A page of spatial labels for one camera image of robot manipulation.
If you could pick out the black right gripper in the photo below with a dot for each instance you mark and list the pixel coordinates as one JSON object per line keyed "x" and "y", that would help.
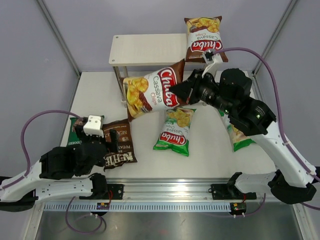
{"x": 192, "y": 86}

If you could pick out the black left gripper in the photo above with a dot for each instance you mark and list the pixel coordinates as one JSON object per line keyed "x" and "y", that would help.
{"x": 84, "y": 138}

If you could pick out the brown Kettle potato chips bag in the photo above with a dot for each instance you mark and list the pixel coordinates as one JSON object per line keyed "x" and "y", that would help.
{"x": 125, "y": 154}

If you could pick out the brown Chuba bag text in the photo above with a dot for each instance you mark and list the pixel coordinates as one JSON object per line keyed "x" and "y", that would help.
{"x": 151, "y": 92}

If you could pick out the green Chuba cassava chips bag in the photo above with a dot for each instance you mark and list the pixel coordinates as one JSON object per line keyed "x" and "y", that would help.
{"x": 175, "y": 132}

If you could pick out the brown Chuba cassava chips bag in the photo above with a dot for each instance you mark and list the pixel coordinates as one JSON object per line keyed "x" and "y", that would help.
{"x": 203, "y": 33}

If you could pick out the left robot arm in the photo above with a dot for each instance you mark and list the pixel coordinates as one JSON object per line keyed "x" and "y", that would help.
{"x": 63, "y": 172}

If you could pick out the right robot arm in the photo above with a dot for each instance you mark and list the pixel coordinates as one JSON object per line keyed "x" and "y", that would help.
{"x": 293, "y": 181}

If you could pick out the white two-tier shelf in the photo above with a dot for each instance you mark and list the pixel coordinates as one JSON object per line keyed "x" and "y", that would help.
{"x": 140, "y": 50}

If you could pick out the green Real hand cooked bag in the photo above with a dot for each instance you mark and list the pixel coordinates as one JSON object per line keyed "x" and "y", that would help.
{"x": 73, "y": 140}

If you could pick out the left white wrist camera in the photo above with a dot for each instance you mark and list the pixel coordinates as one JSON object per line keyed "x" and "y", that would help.
{"x": 93, "y": 126}

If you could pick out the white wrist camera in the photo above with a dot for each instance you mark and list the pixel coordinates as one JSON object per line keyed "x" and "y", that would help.
{"x": 93, "y": 126}
{"x": 212, "y": 60}

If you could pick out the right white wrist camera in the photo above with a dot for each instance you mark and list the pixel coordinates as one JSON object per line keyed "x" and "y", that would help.
{"x": 212, "y": 60}

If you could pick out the white slotted cable duct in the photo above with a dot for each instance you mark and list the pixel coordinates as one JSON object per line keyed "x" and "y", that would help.
{"x": 194, "y": 207}

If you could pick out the aluminium mounting rail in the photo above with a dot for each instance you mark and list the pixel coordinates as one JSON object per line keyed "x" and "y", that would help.
{"x": 135, "y": 190}

